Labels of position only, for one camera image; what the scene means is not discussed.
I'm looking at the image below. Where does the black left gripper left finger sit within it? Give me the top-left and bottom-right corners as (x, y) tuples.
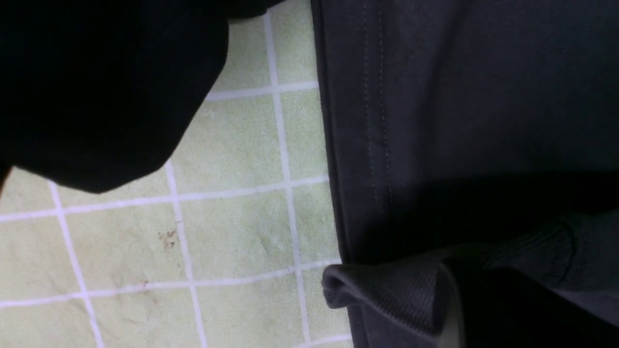
(0, 0), (279, 194)

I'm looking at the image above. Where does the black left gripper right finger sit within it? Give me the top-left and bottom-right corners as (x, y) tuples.
(438, 259), (618, 348)

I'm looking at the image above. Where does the gray long-sleeve shirt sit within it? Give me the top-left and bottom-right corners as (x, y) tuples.
(311, 0), (618, 348)

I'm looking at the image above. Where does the green checkered table mat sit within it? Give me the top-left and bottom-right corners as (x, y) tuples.
(0, 0), (353, 348)

